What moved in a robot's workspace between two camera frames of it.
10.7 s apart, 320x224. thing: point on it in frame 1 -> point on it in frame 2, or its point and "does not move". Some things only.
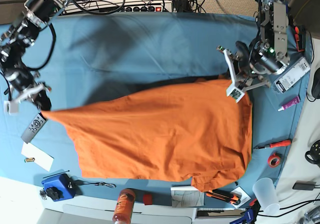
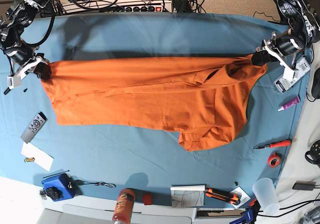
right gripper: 42,100 -> 43,70
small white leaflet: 244,198 does not move
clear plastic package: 280,84 does not move
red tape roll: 273,160 does not move
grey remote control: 34,128 does not move
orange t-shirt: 194,131 -> 204,97
